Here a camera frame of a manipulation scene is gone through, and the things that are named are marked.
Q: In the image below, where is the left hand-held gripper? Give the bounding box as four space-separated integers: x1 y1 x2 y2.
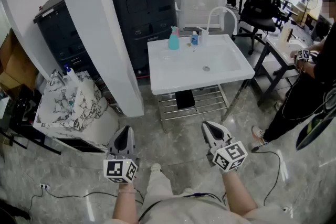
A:
103 125 139 184

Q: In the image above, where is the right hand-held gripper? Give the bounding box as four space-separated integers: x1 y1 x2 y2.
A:
201 121 248 174

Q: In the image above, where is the teal spray bottle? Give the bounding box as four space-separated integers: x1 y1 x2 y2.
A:
167 35 181 50

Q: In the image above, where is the person's right forearm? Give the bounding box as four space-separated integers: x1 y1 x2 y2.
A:
222 170 259 218

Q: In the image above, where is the person's left forearm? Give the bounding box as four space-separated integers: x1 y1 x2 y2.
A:
112 182 139 224

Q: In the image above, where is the white pump bottle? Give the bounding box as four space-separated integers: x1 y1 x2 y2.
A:
62 64 80 85

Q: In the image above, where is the metal sink stand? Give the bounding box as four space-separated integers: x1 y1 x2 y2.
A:
157 78 254 132

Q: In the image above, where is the black box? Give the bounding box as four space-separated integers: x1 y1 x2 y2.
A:
175 89 196 110

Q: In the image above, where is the marble sink cabinet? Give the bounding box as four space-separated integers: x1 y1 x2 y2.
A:
33 70 121 153

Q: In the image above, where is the person's beige clothing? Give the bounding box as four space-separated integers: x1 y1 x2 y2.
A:
104 169 297 224

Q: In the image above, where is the chrome faucet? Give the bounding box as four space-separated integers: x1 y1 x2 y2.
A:
49 69 67 87

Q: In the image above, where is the black green curved object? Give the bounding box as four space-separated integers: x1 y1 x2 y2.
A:
296 109 336 152

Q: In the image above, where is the low dark grey cabinet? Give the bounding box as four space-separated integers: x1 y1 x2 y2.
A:
33 0 98 79

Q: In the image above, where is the tall dark grey cabinet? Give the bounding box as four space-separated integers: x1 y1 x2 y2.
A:
108 0 179 76

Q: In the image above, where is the white curved faucet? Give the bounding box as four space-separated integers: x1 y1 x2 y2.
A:
196 6 238 46

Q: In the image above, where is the cardboard box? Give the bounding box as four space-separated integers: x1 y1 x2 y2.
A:
0 28 38 93

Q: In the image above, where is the black office chair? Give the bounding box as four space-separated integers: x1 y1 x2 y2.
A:
232 0 289 56

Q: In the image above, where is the black floor cable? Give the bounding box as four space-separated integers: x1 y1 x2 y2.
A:
27 186 144 216
251 146 282 206

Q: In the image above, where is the black metal frame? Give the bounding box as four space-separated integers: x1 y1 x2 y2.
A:
7 85 63 156

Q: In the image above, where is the white sink on black frame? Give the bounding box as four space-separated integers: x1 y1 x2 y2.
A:
256 20 321 106

